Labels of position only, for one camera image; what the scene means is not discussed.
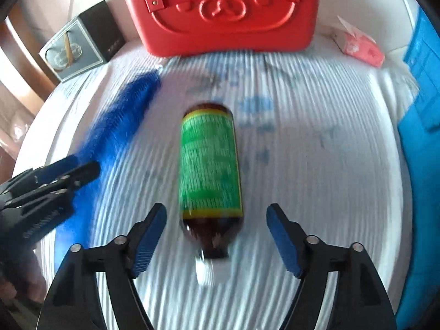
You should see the pink tissue pack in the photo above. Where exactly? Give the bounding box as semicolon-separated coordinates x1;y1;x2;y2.
332;15;384;68

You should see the red bear suitcase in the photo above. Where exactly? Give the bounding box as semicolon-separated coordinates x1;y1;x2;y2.
117;0;320;57

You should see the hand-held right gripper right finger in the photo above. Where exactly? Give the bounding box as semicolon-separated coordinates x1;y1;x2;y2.
266;203;396;330

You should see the black gift box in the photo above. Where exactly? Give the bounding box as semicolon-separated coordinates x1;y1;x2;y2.
38;0;125;83

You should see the wooden bed frame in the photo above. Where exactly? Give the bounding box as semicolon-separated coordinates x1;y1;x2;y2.
0;17;59;131

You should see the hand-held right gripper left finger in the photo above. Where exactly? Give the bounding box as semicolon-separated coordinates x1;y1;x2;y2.
37;203;168;330

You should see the person's left hand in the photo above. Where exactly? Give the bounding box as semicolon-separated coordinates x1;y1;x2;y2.
0;246;45;303

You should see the blue feather brush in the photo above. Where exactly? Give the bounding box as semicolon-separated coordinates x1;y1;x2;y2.
55;70;162;248

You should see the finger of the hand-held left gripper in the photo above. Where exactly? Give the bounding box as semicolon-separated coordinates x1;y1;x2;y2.
14;161;101;210
7;155;83;193

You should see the blue plastic crate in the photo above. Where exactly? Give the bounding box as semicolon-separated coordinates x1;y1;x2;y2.
395;10;440;330

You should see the brown bottle with green label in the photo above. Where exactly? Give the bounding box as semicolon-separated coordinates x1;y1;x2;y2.
179;102;244;286

